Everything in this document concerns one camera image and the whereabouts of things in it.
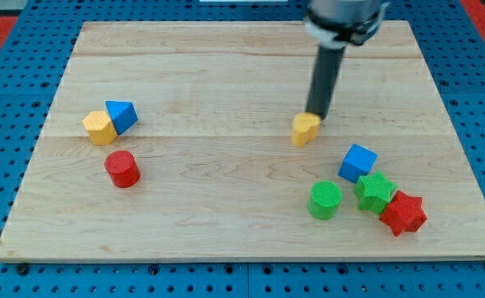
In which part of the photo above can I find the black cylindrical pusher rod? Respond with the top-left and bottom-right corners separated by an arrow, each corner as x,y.
305,46 -> 345,120

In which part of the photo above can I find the blue triangle block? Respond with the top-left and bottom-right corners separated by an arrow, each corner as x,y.
105,100 -> 138,135

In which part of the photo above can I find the red cylinder block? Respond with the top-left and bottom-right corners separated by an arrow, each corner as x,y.
103,150 -> 141,188

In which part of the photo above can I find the green cylinder block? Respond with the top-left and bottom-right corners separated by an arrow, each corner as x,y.
307,180 -> 342,220

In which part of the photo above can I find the yellow hexagon block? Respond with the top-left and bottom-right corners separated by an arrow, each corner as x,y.
82,111 -> 118,146

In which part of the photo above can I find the wooden board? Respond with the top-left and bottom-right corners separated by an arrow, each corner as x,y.
0,21 -> 485,263

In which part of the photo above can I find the blue cube block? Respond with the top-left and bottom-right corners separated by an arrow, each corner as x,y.
338,144 -> 378,183

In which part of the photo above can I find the green star block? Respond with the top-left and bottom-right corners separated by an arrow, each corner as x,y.
353,171 -> 397,215

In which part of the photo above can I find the yellow heart block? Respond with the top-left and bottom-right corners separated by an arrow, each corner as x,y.
291,112 -> 321,147

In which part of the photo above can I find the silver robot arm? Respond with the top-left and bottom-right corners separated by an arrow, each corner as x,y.
304,0 -> 390,119

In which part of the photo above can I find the red star block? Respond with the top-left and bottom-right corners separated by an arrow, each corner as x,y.
379,190 -> 427,237

